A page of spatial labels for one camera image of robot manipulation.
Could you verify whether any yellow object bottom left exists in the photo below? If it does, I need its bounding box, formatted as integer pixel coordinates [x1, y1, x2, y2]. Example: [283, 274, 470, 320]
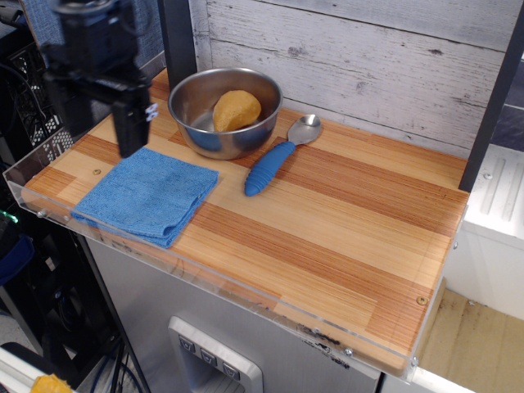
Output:
[29, 374, 73, 393]

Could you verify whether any clear acrylic table guard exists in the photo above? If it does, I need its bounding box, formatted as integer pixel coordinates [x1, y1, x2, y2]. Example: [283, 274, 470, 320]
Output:
[2, 55, 468, 385]

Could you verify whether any yellow plastic food piece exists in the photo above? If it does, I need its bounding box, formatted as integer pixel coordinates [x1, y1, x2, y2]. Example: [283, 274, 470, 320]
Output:
[213, 90, 262, 132]

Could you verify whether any spoon with blue handle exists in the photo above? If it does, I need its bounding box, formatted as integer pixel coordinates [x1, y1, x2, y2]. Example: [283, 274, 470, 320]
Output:
[244, 115, 322, 197]

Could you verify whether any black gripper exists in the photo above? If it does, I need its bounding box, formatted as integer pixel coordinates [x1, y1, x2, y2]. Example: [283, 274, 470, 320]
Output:
[43, 1, 151, 158]

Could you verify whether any black vertical post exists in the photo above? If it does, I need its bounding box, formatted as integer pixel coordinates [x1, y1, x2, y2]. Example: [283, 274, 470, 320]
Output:
[458, 1, 523, 192]

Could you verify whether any stainless steel bowl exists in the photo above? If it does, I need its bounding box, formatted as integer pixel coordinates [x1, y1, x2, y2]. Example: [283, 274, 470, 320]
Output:
[168, 67, 283, 160]

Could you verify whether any silver toy fridge cabinet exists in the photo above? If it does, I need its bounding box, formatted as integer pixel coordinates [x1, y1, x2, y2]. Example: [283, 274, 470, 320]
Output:
[87, 240, 382, 392]

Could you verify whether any blue cloth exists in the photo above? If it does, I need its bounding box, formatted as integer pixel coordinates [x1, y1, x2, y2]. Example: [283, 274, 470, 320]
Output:
[71, 147, 219, 248]

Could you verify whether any white toy sink unit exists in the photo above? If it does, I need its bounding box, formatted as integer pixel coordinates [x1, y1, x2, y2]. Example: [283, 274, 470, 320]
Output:
[443, 145, 523, 319]

